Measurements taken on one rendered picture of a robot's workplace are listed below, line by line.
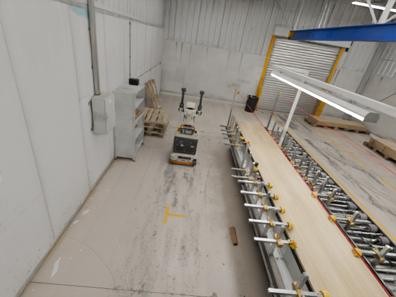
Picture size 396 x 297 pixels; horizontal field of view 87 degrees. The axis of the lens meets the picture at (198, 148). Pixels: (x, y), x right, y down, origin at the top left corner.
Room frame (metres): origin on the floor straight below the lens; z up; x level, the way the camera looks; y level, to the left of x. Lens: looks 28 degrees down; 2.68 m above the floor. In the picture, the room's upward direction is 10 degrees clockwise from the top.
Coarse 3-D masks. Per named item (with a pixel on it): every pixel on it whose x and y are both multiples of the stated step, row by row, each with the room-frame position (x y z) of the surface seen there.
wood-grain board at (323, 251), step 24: (264, 144) 4.12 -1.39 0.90; (264, 168) 3.11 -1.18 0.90; (288, 168) 3.26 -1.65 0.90; (288, 192) 2.53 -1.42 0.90; (288, 216) 2.02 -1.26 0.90; (312, 216) 2.09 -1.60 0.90; (312, 240) 1.69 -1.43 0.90; (336, 240) 1.75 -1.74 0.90; (312, 264) 1.39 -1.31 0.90; (336, 264) 1.44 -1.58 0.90; (360, 264) 1.49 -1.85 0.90; (312, 288) 1.16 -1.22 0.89; (336, 288) 1.19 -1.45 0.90; (360, 288) 1.23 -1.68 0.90
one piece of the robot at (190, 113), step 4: (184, 108) 4.61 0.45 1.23; (184, 112) 4.55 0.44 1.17; (188, 112) 4.56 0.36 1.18; (192, 112) 4.57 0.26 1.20; (196, 112) 4.65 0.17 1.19; (188, 116) 4.55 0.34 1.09; (192, 116) 4.56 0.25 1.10; (188, 120) 4.60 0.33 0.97; (188, 124) 4.61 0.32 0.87; (192, 124) 4.62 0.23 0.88
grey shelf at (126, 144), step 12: (120, 96) 3.96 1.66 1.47; (132, 96) 3.98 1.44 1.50; (144, 96) 4.84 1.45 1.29; (120, 108) 3.96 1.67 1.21; (132, 108) 3.98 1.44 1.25; (120, 120) 3.96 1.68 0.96; (132, 120) 3.98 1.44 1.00; (120, 132) 3.96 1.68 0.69; (132, 132) 3.98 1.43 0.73; (120, 144) 3.96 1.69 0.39; (132, 144) 3.98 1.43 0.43; (120, 156) 3.96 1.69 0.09; (132, 156) 3.98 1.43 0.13
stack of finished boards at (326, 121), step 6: (312, 120) 9.44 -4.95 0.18; (318, 120) 9.11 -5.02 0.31; (324, 120) 9.28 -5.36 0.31; (330, 120) 9.46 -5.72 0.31; (336, 120) 9.66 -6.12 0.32; (342, 120) 9.86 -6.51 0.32; (348, 120) 10.05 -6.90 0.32; (336, 126) 9.18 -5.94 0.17; (342, 126) 9.21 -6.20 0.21; (348, 126) 9.25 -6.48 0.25; (354, 126) 9.27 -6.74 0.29; (360, 126) 9.33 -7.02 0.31
